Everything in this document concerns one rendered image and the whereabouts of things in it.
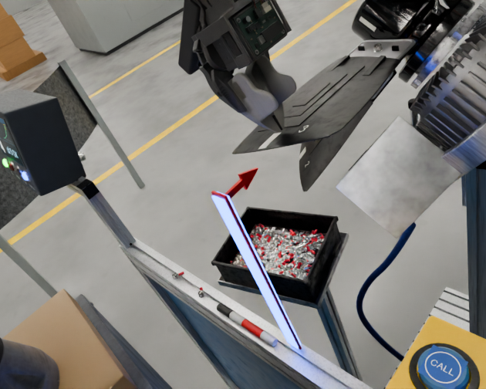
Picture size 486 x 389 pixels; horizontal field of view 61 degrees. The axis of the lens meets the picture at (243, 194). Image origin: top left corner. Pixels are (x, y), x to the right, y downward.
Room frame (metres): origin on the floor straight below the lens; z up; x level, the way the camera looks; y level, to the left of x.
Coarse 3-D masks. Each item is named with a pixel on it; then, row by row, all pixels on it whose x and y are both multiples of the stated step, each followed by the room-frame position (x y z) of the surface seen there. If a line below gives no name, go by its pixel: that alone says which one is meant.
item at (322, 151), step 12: (348, 132) 0.63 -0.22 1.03; (312, 144) 0.72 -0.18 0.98; (324, 144) 0.68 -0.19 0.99; (336, 144) 0.64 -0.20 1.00; (312, 156) 0.69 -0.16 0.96; (324, 156) 0.66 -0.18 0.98; (300, 168) 0.72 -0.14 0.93; (312, 168) 0.67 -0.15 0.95; (324, 168) 0.64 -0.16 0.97; (300, 180) 0.69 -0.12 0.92; (312, 180) 0.65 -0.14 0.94
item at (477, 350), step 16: (432, 320) 0.21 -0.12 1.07; (432, 336) 0.20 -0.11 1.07; (448, 336) 0.19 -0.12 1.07; (464, 336) 0.19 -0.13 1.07; (416, 352) 0.19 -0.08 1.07; (464, 352) 0.17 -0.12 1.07; (480, 352) 0.17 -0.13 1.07; (400, 368) 0.18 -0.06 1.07; (416, 368) 0.18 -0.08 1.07; (480, 368) 0.16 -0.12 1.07; (400, 384) 0.17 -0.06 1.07; (416, 384) 0.16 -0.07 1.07; (480, 384) 0.14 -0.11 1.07
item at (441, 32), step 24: (384, 0) 0.60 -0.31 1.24; (408, 0) 0.58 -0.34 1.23; (432, 0) 0.57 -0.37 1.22; (360, 24) 0.62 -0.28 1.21; (384, 24) 0.59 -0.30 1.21; (408, 24) 0.57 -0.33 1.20; (432, 24) 0.56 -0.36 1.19; (456, 24) 0.53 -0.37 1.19; (432, 48) 0.52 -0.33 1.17; (408, 72) 0.55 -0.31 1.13
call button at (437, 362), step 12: (432, 348) 0.18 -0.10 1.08; (444, 348) 0.18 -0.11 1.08; (420, 360) 0.18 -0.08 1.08; (432, 360) 0.17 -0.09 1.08; (444, 360) 0.17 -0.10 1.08; (456, 360) 0.16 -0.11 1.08; (420, 372) 0.17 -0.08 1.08; (432, 372) 0.16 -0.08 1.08; (444, 372) 0.16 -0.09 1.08; (456, 372) 0.16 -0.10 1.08; (468, 372) 0.15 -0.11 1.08; (432, 384) 0.16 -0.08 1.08; (444, 384) 0.15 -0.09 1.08; (456, 384) 0.15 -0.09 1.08
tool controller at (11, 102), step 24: (0, 96) 1.05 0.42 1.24; (24, 96) 0.99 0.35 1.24; (48, 96) 0.92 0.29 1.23; (0, 120) 0.89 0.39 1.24; (24, 120) 0.86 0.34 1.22; (48, 120) 0.88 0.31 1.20; (24, 144) 0.85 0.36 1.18; (48, 144) 0.87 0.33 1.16; (72, 144) 0.89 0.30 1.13; (24, 168) 0.86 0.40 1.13; (48, 168) 0.85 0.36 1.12; (72, 168) 0.87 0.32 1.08; (48, 192) 0.83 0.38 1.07
